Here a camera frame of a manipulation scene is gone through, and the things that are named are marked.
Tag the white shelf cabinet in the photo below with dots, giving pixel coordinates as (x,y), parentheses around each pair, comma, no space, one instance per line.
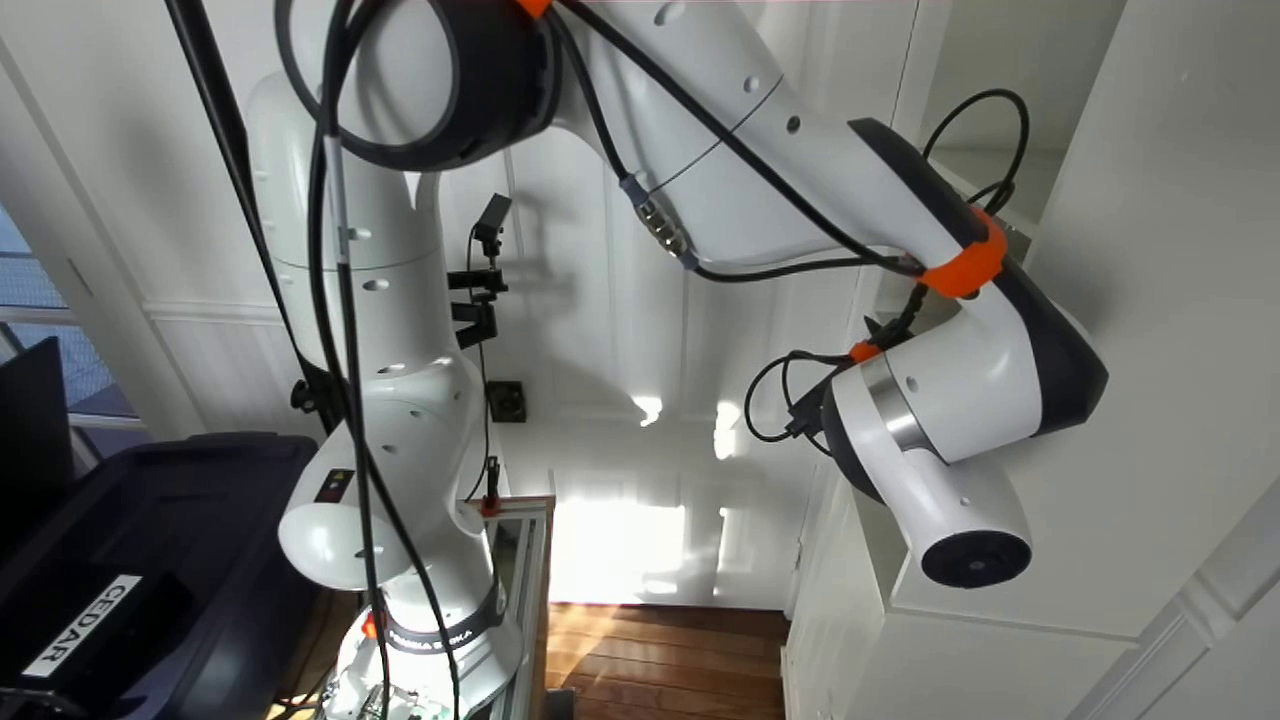
(1153,513)

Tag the black equipment case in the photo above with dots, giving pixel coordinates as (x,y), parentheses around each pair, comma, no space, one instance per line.
(157,589)

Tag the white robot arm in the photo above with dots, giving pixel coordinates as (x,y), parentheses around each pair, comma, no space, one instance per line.
(375,101)

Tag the orange cable clip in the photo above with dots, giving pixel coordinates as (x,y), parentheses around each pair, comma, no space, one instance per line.
(974,265)

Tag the black camera on stand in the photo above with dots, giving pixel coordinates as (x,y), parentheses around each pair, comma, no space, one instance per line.
(476,286)

